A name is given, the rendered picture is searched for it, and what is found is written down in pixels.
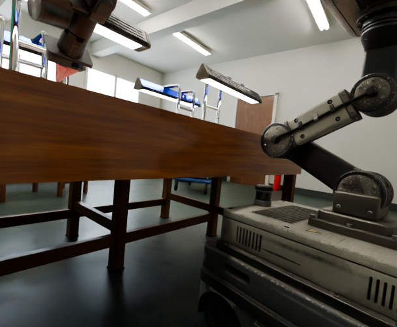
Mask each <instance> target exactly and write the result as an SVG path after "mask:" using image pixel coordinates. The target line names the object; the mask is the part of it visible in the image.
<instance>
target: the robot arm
mask: <svg viewBox="0 0 397 327"><path fill-rule="evenodd" d="M116 4H117V0H27V8H28V11H29V16H30V17H31V19H33V20H35V21H39V22H41V23H45V24H48V25H52V26H54V27H58V28H61V29H62V31H61V34H60V37H59V39H58V38H55V37H53V36H50V35H48V34H44V35H43V42H44V43H45V44H46V58H47V60H48V61H50V62H53V63H55V66H56V71H55V80H56V81H57V82H61V81H62V80H64V79H65V78H66V77H69V76H71V75H73V74H75V73H77V72H78V70H79V64H80V65H83V66H86V67H89V68H90V69H92V67H93V62H92V61H91V58H90V55H89V52H88V50H86V47H87V45H88V43H89V41H90V38H91V36H92V34H93V32H94V30H95V28H96V26H97V24H98V22H99V23H102V24H104V23H105V21H106V19H108V18H109V17H110V15H111V13H112V12H113V11H114V10H115V7H116Z"/></svg>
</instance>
